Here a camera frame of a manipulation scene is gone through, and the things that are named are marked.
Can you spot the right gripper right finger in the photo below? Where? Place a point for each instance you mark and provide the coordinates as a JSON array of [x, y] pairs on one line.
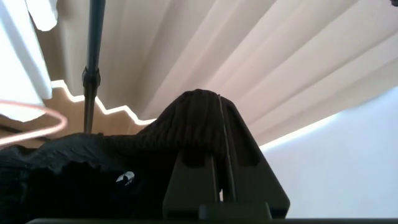
[[258, 186]]

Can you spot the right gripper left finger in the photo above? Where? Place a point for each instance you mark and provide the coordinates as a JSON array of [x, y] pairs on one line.
[[192, 186]]

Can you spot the black garment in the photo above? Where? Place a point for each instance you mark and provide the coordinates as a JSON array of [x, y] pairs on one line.
[[93, 174]]

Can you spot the pink clothes hanger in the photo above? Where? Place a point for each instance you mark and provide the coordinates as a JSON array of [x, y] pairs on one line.
[[60, 124]]

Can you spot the white printed t-shirt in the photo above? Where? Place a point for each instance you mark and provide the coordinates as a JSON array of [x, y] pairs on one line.
[[18, 62]]

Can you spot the black clothes rack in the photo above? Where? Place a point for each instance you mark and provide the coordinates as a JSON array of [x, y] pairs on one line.
[[91, 77]]

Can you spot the beige curtain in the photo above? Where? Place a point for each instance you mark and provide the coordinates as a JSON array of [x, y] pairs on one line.
[[217, 46]]

